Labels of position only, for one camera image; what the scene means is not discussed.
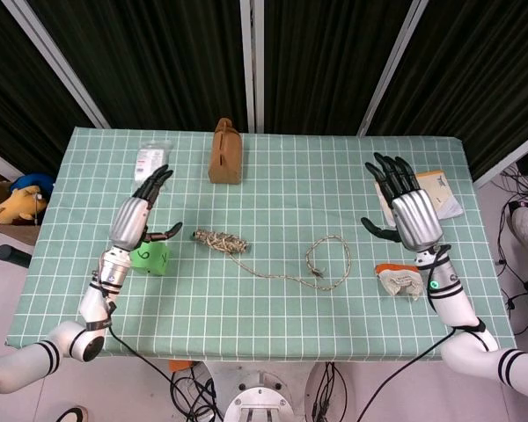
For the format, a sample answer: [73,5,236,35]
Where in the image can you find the green checked tablecloth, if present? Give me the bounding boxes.
[4,126,517,362]

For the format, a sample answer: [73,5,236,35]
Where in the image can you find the clear plastic wipes packet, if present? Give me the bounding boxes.
[134,139,173,188]

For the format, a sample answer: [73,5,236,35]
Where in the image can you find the orange white snack wrapper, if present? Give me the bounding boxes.
[374,262,423,302]

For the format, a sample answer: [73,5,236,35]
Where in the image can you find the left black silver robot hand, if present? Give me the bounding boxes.
[108,164,184,252]

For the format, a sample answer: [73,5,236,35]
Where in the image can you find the speckled twine rope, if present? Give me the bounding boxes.
[191,227,352,292]

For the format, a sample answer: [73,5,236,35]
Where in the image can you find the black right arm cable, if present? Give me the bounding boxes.
[363,245,485,422]

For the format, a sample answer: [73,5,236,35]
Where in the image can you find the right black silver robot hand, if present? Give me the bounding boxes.
[360,152,444,254]

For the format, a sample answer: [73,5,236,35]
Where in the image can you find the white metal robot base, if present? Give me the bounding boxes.
[197,360,335,422]

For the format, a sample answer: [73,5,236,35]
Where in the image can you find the black cables under table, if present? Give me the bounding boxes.
[169,362,348,422]

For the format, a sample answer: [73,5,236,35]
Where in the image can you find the black curtain panel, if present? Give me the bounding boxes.
[0,0,97,177]
[367,0,528,179]
[26,0,251,133]
[262,0,418,135]

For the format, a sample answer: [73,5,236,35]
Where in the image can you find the yellow spined paper notebook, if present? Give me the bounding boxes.
[373,169,464,225]

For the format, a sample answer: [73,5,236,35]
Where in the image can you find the yellow blue plush toy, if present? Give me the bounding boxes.
[0,173,56,228]

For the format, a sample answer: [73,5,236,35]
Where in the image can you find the green numbered foam cube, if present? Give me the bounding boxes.
[130,241,172,278]

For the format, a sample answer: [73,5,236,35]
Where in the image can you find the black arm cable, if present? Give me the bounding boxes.
[107,323,206,422]
[363,245,485,422]

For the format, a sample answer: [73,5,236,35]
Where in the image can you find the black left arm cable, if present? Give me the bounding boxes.
[107,323,206,422]

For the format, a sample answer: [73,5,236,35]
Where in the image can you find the white partition post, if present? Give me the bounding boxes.
[2,0,112,129]
[356,0,429,138]
[239,0,266,134]
[470,130,528,188]

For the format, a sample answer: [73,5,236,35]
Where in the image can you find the black cylinder object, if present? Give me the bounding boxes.
[0,244,33,269]

